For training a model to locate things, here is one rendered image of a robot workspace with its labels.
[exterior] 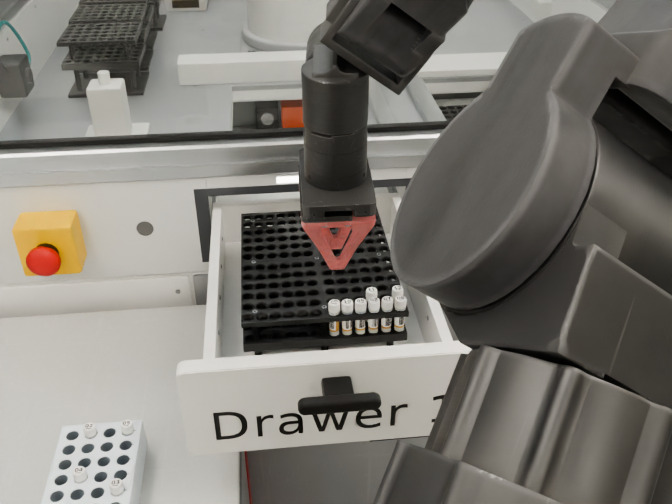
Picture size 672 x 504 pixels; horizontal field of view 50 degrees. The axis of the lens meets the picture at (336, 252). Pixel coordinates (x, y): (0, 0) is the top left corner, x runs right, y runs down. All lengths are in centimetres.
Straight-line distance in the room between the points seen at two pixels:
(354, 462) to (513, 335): 110
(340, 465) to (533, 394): 111
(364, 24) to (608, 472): 44
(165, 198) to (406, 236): 73
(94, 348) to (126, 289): 10
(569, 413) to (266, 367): 49
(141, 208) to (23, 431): 30
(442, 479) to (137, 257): 84
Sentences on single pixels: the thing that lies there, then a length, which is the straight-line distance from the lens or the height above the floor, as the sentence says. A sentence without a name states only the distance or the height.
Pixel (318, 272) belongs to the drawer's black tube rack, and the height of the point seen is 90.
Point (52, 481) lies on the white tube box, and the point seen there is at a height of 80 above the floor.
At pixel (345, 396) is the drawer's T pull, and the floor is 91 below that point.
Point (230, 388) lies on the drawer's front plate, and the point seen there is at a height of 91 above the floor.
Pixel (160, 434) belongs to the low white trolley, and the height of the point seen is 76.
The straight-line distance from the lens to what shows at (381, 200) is 99.
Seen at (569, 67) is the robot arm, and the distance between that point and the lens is 23.
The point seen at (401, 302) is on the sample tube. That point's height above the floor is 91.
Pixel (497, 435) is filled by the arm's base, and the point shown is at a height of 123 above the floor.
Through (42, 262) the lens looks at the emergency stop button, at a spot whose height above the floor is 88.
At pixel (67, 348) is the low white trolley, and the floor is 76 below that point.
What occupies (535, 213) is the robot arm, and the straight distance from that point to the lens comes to 21.
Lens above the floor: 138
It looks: 34 degrees down
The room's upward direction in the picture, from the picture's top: straight up
